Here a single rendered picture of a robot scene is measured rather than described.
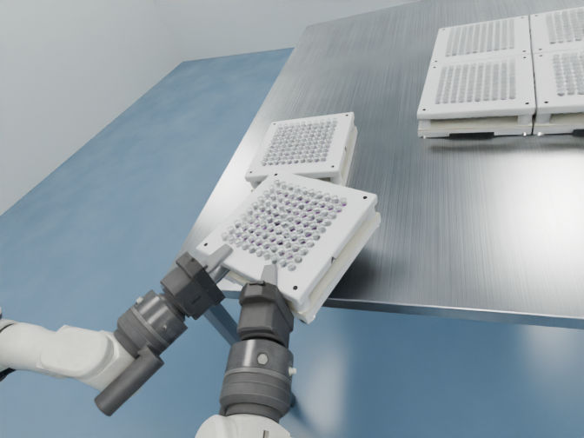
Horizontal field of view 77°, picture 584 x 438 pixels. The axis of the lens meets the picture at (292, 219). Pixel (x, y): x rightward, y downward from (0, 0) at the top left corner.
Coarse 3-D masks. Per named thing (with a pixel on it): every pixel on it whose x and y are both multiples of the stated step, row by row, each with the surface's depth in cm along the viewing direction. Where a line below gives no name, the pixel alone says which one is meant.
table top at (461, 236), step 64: (448, 0) 149; (512, 0) 132; (576, 0) 119; (320, 64) 142; (384, 64) 127; (256, 128) 122; (384, 128) 101; (384, 192) 83; (448, 192) 78; (512, 192) 73; (576, 192) 69; (384, 256) 71; (448, 256) 67; (512, 256) 64; (576, 256) 60; (512, 320) 58; (576, 320) 54
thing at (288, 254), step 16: (272, 192) 71; (288, 192) 71; (272, 208) 69; (288, 208) 68; (240, 224) 67; (256, 224) 66; (272, 224) 65; (288, 224) 63; (304, 224) 63; (256, 240) 64; (272, 240) 62; (288, 240) 61; (304, 240) 60; (288, 256) 58
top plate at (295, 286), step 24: (336, 192) 68; (360, 192) 66; (360, 216) 62; (216, 240) 67; (336, 240) 59; (240, 264) 61; (264, 264) 60; (312, 264) 57; (288, 288) 55; (312, 288) 55
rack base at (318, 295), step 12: (360, 228) 66; (372, 228) 66; (360, 240) 64; (348, 252) 63; (336, 264) 61; (348, 264) 63; (228, 276) 67; (240, 276) 65; (324, 276) 60; (336, 276) 61; (324, 288) 59; (288, 300) 59; (312, 300) 58; (324, 300) 59; (300, 312) 57; (312, 312) 57
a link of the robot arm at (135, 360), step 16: (128, 320) 55; (112, 336) 55; (128, 336) 54; (144, 336) 54; (128, 352) 54; (144, 352) 54; (160, 352) 57; (112, 368) 52; (128, 368) 53; (144, 368) 52; (96, 384) 52; (112, 384) 52; (128, 384) 51; (96, 400) 50; (112, 400) 50
